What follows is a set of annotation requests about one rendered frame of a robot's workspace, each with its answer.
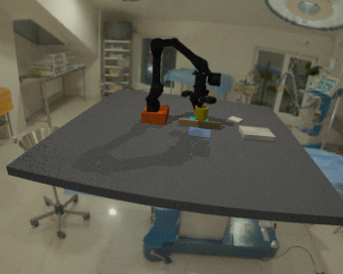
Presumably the yellow cup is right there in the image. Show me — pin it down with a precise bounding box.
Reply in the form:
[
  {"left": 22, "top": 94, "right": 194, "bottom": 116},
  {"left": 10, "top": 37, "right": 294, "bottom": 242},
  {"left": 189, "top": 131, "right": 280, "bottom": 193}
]
[{"left": 195, "top": 105, "right": 209, "bottom": 121}]

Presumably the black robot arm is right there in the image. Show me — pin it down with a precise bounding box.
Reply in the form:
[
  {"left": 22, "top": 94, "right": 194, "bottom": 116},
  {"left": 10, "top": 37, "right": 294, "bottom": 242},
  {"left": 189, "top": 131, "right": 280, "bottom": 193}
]
[{"left": 145, "top": 38, "right": 221, "bottom": 112}]

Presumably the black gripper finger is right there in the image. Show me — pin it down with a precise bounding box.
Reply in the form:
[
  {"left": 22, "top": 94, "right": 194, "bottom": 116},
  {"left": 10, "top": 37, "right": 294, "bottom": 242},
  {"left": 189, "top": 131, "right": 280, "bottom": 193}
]
[
  {"left": 189, "top": 98, "right": 199, "bottom": 110},
  {"left": 198, "top": 100, "right": 206, "bottom": 108}
]

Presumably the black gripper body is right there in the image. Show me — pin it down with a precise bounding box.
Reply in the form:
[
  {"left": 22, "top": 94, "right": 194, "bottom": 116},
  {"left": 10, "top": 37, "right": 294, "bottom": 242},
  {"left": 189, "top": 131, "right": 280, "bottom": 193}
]
[{"left": 182, "top": 83, "right": 217, "bottom": 104}]

